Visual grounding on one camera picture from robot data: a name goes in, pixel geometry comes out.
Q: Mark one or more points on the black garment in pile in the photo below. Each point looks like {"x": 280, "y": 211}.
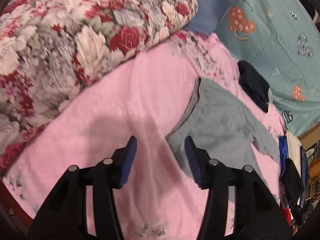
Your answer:
{"x": 291, "y": 187}

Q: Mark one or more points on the pink floral bed sheet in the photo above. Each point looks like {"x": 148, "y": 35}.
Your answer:
{"x": 145, "y": 98}

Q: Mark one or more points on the wooden headboard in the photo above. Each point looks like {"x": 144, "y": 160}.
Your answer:
{"x": 310, "y": 137}

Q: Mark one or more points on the red floral quilt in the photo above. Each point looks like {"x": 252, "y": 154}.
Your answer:
{"x": 52, "y": 49}

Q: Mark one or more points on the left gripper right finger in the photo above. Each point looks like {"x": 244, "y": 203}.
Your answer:
{"x": 257, "y": 214}

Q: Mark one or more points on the grey fleece pants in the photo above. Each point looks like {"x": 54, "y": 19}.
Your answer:
{"x": 221, "y": 124}

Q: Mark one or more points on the white textured cloth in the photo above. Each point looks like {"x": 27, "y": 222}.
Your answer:
{"x": 294, "y": 153}

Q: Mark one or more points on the blue garment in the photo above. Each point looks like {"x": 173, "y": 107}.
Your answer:
{"x": 283, "y": 150}

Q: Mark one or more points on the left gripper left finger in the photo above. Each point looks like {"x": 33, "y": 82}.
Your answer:
{"x": 63, "y": 213}

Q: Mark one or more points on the folded black garment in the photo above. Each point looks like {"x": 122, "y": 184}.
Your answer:
{"x": 255, "y": 86}

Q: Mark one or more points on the teal heart pattern pillow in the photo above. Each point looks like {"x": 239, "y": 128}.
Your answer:
{"x": 279, "y": 39}

